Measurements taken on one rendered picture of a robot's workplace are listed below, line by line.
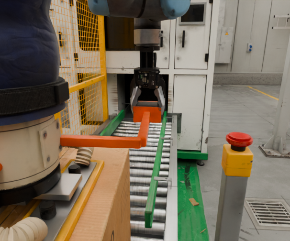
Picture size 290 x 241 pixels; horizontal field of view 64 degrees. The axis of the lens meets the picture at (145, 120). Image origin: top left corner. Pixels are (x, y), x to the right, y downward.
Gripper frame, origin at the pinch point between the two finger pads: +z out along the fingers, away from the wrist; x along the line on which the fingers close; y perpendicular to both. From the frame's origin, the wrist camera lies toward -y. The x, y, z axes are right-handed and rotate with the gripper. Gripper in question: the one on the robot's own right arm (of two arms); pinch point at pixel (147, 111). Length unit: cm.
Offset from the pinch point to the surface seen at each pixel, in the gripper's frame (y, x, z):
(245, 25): -815, 300, -93
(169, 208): -14, 9, 48
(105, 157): 7.9, -12.7, 12.7
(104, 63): -165, -53, -4
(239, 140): 13.4, 25.0, 4.1
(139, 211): -18, -5, 53
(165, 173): -53, 8, 53
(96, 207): 31.3, -9.3, 12.7
